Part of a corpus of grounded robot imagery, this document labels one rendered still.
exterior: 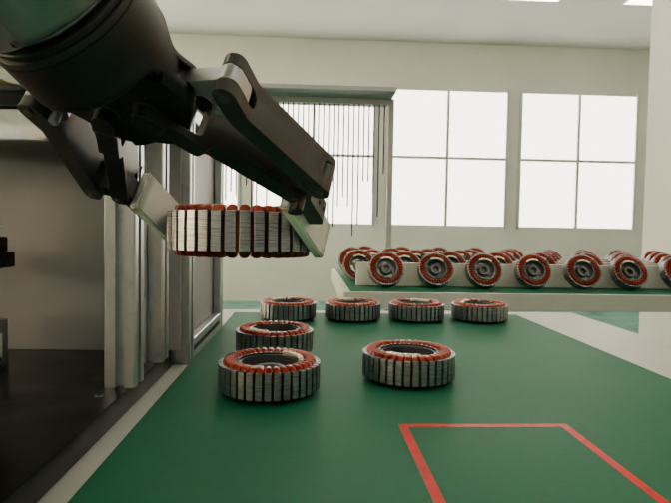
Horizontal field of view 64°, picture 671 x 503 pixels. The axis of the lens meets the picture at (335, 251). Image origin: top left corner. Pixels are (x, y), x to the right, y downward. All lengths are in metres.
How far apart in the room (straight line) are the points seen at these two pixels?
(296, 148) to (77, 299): 0.51
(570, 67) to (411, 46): 2.06
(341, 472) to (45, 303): 0.48
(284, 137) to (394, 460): 0.27
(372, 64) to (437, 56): 0.83
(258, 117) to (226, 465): 0.27
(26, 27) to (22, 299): 0.57
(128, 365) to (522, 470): 0.37
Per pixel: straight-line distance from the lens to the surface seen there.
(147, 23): 0.28
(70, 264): 0.77
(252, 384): 0.57
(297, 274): 6.88
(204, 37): 7.36
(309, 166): 0.32
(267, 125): 0.30
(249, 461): 0.45
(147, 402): 0.61
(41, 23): 0.25
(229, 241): 0.36
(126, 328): 0.57
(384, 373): 0.63
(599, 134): 7.90
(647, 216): 4.35
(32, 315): 0.79
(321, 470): 0.44
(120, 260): 0.58
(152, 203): 0.42
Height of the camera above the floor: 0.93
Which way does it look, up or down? 2 degrees down
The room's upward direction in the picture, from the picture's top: 1 degrees clockwise
